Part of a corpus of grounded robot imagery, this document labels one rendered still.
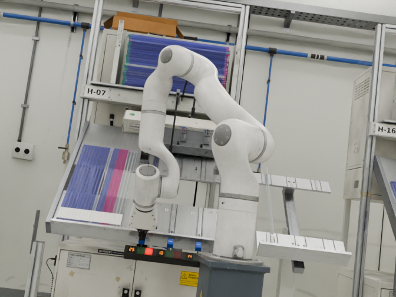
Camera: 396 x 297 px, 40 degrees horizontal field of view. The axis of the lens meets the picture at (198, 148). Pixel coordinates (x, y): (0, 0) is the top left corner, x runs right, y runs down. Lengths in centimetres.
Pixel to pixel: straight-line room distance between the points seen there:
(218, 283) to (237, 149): 39
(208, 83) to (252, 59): 253
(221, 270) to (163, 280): 91
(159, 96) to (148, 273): 88
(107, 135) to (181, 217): 64
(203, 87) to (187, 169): 77
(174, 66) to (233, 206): 52
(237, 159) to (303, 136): 269
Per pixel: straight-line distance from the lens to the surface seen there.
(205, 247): 216
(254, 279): 161
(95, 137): 262
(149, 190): 189
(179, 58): 181
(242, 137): 157
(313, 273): 426
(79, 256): 249
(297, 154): 422
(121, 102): 267
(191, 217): 223
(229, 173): 161
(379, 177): 274
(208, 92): 175
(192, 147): 250
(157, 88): 193
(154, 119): 192
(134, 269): 247
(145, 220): 201
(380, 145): 299
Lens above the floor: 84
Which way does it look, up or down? 6 degrees up
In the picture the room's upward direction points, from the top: 7 degrees clockwise
